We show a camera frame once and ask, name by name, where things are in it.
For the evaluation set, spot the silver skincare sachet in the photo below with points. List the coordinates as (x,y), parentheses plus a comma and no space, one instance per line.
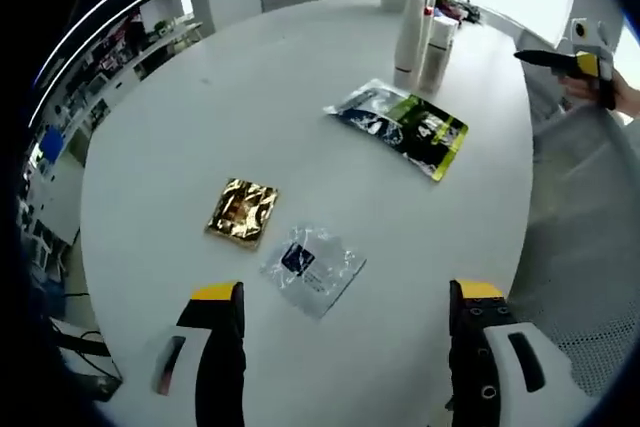
(315,267)

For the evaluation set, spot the white skincare bottle clear cap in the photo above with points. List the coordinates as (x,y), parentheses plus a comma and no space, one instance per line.
(439,57)

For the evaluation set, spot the person's right hand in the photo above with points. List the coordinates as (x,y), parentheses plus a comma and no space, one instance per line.
(582,90)

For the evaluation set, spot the white skincare tube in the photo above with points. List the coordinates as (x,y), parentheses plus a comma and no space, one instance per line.
(410,32)

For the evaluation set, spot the green black skincare sachet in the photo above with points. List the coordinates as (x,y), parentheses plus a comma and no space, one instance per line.
(410,127)

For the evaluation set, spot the red banded white skincare bottle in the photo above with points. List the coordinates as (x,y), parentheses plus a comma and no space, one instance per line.
(428,6)

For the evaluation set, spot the black bundle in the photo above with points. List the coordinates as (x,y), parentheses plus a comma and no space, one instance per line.
(475,13)

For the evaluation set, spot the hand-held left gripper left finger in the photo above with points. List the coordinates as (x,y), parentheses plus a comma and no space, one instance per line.
(220,357)

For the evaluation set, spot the grey mesh office chair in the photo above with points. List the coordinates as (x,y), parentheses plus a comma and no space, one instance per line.
(575,247)

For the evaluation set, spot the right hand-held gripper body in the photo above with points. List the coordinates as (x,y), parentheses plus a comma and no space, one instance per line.
(585,39)

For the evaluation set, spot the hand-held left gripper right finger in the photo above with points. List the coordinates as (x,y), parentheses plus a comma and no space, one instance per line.
(470,357)

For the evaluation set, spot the gold skincare sachet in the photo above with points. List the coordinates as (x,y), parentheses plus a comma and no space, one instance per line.
(242,212)

